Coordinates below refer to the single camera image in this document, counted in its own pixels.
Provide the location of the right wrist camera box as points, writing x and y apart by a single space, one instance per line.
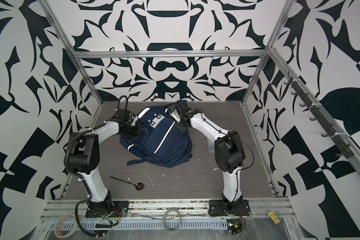
175 112

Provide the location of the green lit circuit board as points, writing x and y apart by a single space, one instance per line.
235 226

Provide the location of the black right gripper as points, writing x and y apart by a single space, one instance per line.
177 124

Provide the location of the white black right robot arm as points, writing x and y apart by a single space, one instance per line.
228 148

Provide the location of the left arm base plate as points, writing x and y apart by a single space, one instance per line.
112 209

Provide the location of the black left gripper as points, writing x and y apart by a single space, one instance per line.
139 130

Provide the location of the yellow tape pieces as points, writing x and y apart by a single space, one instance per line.
274 217

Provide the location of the black metal spoon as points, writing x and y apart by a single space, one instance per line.
137 186

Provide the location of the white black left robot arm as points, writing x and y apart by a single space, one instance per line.
82 156

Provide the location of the white slotted cable duct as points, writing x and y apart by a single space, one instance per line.
149 224

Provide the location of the grey coat hook rack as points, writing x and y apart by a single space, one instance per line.
321 115

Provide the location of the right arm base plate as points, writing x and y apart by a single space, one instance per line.
239 207

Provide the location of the beige tape roll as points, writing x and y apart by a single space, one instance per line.
66 227

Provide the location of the clear plastic pen box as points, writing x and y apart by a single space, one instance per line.
211 146

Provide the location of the navy blue student backpack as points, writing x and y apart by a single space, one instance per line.
159 141

